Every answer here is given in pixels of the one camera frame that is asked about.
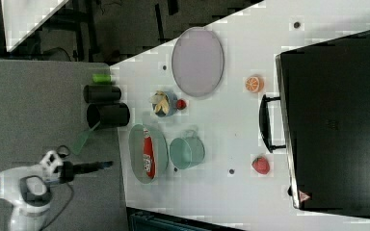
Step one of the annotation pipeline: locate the small red ball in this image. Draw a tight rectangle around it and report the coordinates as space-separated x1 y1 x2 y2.
176 99 186 110

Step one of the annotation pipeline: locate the lavender round plate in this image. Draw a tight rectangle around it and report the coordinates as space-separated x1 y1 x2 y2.
172 27 225 97

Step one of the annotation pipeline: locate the blue bowl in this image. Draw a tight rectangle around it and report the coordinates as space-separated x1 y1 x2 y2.
151 91 177 117

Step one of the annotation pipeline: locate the teal metal cup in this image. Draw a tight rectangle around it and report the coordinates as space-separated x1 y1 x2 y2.
170 130 205 169

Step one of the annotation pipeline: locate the cream plush toy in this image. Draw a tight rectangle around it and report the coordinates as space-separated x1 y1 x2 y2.
149 90 170 115

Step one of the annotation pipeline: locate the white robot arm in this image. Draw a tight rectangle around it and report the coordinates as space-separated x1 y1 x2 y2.
0 150 113 231

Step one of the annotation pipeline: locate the small black cup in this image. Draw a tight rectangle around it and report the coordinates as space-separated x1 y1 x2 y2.
83 85 121 103

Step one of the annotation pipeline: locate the green slotted spatula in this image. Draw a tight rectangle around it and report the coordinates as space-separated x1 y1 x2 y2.
70 122 100 155

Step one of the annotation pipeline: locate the large black pot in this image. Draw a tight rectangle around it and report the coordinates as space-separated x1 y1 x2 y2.
86 103 130 129

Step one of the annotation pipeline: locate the red strawberry toy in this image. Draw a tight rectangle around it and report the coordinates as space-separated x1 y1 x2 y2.
251 156 270 175

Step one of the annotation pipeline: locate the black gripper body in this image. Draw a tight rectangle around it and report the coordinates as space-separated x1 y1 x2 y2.
59 162 75 184

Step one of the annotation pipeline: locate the orange slice toy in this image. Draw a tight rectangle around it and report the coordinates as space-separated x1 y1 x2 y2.
245 76 264 93

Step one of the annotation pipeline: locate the silver toaster oven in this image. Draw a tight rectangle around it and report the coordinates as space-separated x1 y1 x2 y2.
275 30 370 218

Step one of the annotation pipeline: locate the green cylinder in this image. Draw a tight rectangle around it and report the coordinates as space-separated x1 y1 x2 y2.
92 74 112 85

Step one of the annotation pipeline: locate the grey-green oval strainer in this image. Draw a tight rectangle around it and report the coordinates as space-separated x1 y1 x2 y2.
128 124 169 184

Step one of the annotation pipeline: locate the red felt ketchup bottle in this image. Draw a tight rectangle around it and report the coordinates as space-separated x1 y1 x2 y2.
143 129 156 179

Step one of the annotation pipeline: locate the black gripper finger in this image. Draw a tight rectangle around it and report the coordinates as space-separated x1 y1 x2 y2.
75 161 114 171

